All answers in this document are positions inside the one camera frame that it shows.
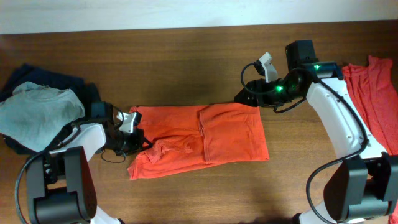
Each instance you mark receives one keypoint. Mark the red ribbed garment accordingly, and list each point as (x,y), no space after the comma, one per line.
(375,98)

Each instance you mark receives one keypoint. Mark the orange soccer t-shirt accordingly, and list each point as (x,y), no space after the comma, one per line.
(187,138)

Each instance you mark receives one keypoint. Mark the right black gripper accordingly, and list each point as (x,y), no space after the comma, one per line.
(262,101)

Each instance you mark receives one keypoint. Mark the dark navy folded garment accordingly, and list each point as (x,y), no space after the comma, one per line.
(87,94)

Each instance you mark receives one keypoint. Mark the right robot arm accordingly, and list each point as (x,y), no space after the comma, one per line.
(364,185)

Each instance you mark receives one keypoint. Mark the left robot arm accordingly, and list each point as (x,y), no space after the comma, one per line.
(60,187)

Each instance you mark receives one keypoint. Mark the grey folded t-shirt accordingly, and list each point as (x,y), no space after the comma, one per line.
(35,114)

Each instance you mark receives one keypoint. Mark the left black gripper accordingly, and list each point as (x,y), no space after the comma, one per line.
(138,142)

